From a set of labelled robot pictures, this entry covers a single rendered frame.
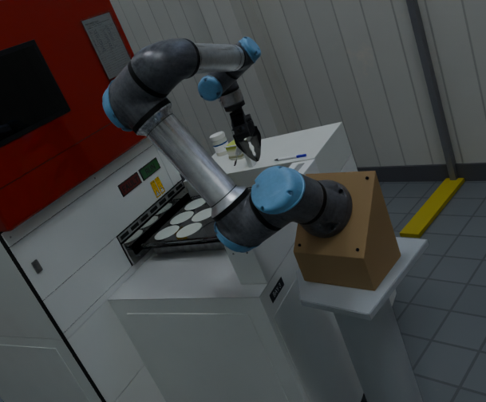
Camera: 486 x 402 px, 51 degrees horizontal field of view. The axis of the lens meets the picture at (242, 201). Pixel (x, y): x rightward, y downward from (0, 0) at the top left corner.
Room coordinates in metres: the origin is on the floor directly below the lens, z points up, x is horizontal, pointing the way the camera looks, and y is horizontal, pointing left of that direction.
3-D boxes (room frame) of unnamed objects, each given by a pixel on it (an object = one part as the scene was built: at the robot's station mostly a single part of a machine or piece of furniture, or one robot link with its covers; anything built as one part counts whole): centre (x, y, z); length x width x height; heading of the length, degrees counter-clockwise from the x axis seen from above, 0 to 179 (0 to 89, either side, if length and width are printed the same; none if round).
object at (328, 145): (2.06, -0.15, 0.89); 0.62 x 0.35 x 0.14; 54
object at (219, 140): (2.27, -0.01, 1.01); 0.07 x 0.07 x 0.10
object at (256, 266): (1.53, -0.10, 0.89); 0.55 x 0.09 x 0.14; 144
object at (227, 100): (1.70, -0.09, 1.28); 0.08 x 0.08 x 0.05
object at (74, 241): (1.78, 0.45, 1.02); 0.81 x 0.03 x 0.40; 144
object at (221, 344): (1.80, 0.02, 0.41); 0.96 x 0.64 x 0.82; 144
